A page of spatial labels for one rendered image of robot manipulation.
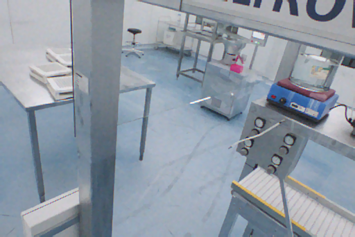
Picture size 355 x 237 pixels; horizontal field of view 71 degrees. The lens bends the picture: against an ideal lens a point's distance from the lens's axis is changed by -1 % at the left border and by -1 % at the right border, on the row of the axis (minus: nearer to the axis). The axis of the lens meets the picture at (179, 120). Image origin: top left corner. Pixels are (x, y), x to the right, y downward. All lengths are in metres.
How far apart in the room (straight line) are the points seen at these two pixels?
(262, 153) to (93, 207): 0.66
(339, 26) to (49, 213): 0.64
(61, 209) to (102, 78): 0.36
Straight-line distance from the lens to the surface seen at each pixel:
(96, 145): 0.51
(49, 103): 1.88
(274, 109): 0.97
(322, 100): 0.96
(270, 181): 1.37
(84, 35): 0.44
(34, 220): 0.68
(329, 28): 0.21
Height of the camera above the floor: 1.71
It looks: 28 degrees down
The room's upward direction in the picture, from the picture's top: 10 degrees clockwise
